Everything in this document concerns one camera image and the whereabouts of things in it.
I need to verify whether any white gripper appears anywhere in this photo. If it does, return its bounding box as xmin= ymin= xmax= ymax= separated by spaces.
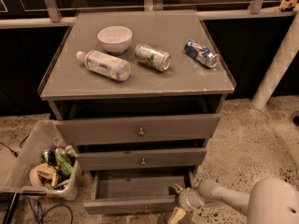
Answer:
xmin=167 ymin=183 xmax=203 ymax=224

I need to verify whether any grey bottom drawer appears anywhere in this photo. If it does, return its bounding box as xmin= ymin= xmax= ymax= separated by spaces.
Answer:
xmin=84 ymin=167 xmax=193 ymax=215

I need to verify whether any grey drawer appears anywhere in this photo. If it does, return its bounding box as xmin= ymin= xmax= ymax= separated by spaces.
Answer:
xmin=55 ymin=114 xmax=220 ymax=145
xmin=84 ymin=167 xmax=193 ymax=215
xmin=76 ymin=147 xmax=206 ymax=171

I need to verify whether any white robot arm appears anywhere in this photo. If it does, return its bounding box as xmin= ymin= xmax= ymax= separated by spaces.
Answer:
xmin=168 ymin=177 xmax=299 ymax=224

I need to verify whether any grey middle drawer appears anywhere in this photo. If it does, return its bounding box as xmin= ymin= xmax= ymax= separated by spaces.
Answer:
xmin=76 ymin=147 xmax=206 ymax=171

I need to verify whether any grey top drawer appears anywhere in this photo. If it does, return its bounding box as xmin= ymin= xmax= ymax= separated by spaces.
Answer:
xmin=55 ymin=114 xmax=220 ymax=145

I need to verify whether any grey drawer cabinet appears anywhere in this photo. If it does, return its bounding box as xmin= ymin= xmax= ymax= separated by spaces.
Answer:
xmin=36 ymin=9 xmax=236 ymax=185

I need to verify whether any green can in bin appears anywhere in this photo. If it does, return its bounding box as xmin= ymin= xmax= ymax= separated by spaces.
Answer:
xmin=55 ymin=153 xmax=73 ymax=179

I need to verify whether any white diagonal pillar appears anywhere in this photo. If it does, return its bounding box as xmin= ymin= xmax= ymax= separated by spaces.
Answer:
xmin=251 ymin=13 xmax=299 ymax=110

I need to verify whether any crumpled snack wrapper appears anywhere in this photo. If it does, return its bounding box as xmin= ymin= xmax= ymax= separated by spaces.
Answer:
xmin=29 ymin=163 xmax=59 ymax=188

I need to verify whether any clear plastic bin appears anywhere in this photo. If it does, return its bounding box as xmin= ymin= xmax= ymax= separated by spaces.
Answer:
xmin=0 ymin=120 xmax=81 ymax=201

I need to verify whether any green white soda can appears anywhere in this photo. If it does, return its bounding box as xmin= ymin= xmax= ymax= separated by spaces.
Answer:
xmin=135 ymin=44 xmax=171 ymax=72

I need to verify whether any clear plastic bottle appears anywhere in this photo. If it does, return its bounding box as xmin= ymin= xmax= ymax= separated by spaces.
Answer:
xmin=76 ymin=50 xmax=131 ymax=82

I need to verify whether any blue soda can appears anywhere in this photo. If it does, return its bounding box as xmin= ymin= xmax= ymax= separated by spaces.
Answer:
xmin=184 ymin=39 xmax=219 ymax=69

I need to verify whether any white ceramic bowl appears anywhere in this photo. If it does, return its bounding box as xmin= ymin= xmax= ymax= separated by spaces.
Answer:
xmin=97 ymin=26 xmax=133 ymax=54

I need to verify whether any metal window railing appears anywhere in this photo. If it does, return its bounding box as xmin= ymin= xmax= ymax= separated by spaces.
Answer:
xmin=0 ymin=0 xmax=298 ymax=29

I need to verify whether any yellow object on ledge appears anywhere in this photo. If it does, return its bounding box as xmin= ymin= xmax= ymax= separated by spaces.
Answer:
xmin=278 ymin=0 xmax=297 ymax=11

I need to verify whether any blue cable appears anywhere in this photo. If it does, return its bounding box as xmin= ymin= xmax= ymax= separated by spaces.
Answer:
xmin=27 ymin=197 xmax=74 ymax=224

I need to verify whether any black cable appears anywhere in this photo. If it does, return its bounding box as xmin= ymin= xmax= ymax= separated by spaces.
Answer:
xmin=0 ymin=134 xmax=30 ymax=159

